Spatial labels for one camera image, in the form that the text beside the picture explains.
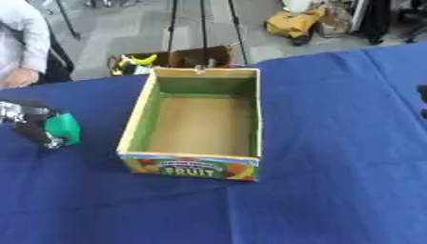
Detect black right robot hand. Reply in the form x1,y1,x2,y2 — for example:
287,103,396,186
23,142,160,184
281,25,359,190
415,84,427,120

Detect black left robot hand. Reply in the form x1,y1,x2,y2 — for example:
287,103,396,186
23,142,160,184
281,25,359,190
10,100,69,150

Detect green block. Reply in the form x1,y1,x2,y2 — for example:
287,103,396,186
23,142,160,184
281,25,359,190
43,112,82,148

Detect open cardboard box green inside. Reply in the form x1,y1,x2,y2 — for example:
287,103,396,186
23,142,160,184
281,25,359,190
114,66,264,183

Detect brown cardboard box with toys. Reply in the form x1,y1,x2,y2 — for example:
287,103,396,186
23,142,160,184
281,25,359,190
105,45,235,77

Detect person's hand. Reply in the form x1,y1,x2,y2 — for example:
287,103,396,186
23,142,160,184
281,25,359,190
1,68,42,89

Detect person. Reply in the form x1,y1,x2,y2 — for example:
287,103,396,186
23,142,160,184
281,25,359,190
0,0,75,90

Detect yellow toy banana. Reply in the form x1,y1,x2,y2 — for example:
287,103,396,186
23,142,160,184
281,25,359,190
128,53,160,67

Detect yellow bag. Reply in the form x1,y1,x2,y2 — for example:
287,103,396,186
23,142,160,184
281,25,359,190
263,7,329,39

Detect black tripod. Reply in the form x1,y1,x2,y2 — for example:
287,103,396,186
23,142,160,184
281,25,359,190
165,0,251,69

